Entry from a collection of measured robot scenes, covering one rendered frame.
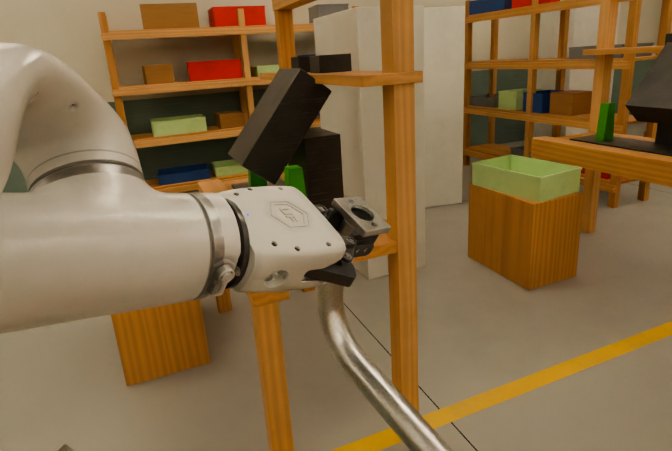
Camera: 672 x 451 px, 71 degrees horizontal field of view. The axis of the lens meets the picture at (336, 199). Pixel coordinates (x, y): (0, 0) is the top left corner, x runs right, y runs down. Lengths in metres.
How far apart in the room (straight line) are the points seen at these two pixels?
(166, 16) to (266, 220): 5.57
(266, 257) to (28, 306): 0.16
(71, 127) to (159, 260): 0.11
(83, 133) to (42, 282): 0.11
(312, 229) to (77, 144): 0.19
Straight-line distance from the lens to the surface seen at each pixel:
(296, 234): 0.40
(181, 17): 5.93
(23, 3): 6.52
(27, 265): 0.31
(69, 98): 0.34
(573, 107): 5.73
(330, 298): 0.53
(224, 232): 0.36
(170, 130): 5.91
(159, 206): 0.35
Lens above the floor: 1.61
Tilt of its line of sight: 17 degrees down
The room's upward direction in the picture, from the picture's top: 4 degrees counter-clockwise
